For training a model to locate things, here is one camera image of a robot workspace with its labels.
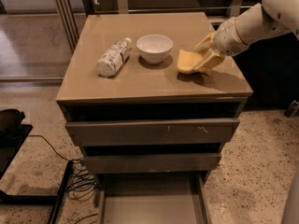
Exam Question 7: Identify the tangled black and blue cables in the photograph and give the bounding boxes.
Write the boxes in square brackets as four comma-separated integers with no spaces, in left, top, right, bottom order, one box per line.
[27,133,99,224]

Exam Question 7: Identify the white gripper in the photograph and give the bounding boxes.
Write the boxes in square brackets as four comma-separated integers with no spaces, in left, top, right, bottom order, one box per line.
[192,16,249,74]

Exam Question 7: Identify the metal railing shelf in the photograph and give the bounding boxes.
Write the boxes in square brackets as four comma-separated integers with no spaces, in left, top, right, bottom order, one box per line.
[50,0,299,53]

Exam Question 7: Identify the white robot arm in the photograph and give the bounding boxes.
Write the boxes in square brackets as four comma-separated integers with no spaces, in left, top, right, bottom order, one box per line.
[192,0,299,75]

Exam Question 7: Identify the grey drawer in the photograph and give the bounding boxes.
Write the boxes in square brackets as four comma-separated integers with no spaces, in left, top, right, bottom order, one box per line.
[83,144,221,174]
[96,173,211,224]
[66,102,239,147]

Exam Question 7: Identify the grey bottom drawer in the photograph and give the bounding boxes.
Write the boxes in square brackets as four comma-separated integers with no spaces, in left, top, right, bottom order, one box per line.
[96,173,211,224]

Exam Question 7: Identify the yellow sponge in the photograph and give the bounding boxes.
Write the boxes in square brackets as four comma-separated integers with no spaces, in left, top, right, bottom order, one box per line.
[177,49,203,74]

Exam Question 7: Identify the white ceramic bowl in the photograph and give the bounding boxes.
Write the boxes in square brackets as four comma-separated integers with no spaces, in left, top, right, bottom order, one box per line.
[136,35,173,64]

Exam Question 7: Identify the clear plastic water bottle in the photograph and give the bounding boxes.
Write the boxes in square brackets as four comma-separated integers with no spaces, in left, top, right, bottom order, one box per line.
[97,37,132,77]

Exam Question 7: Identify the grey drawer cabinet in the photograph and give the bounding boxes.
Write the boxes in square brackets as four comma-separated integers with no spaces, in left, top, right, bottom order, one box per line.
[55,12,254,185]

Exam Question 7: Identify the black stand frame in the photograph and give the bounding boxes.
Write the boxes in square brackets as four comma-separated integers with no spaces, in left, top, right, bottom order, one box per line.
[0,108,75,224]

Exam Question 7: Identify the grey top drawer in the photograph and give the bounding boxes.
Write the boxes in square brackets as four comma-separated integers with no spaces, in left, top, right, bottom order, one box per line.
[66,102,239,147]

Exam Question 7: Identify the small dark box on floor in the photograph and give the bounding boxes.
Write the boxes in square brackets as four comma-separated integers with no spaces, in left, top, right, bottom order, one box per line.
[284,101,299,118]

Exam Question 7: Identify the grey middle drawer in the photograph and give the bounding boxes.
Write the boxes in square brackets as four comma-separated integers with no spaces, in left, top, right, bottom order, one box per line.
[83,144,221,174]

